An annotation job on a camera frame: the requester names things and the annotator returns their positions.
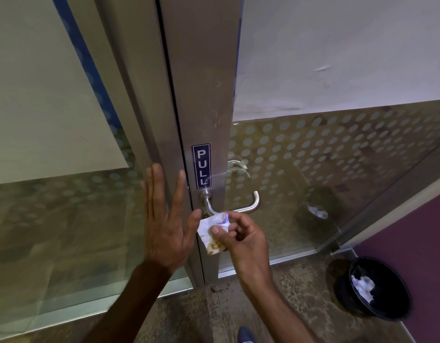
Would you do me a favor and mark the person's left hand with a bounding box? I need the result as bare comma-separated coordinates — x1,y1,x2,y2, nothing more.
140,163,203,274

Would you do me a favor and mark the person's right hand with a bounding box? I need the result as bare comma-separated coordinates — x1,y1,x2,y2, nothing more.
209,211,275,283

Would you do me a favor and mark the stained white tissue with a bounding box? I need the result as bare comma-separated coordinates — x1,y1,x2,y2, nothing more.
197,212,231,255

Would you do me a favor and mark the person's left forearm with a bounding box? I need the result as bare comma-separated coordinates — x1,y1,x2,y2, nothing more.
82,262,173,343

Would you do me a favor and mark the person's right forearm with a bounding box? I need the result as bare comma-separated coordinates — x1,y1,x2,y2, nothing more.
238,277,321,343

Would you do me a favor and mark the blue rectangular door sign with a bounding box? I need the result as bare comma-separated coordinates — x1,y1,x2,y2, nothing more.
191,143,212,190

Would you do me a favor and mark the dotted fixed glass panel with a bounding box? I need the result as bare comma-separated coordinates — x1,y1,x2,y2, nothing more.
0,0,193,334

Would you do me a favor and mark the person's blue shoe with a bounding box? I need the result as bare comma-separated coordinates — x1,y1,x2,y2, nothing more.
237,326,257,343

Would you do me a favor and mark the dotted glass door, metal stile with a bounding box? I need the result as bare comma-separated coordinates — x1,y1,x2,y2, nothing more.
156,0,440,287

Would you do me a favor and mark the crumpled white paper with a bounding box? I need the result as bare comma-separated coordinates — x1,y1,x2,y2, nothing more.
351,274,376,305

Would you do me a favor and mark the black round waste bin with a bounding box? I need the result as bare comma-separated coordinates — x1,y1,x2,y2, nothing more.
333,257,413,321

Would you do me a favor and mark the steel lever door handle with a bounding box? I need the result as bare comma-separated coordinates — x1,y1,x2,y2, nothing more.
200,190,261,217

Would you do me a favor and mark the steel door handle behind glass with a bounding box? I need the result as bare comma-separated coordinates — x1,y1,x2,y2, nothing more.
226,159,251,178

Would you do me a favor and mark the metal door frame post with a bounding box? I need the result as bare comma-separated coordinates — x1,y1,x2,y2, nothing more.
64,0,207,288

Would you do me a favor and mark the metal glass partition frame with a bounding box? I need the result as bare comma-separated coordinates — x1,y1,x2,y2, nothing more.
327,137,440,256

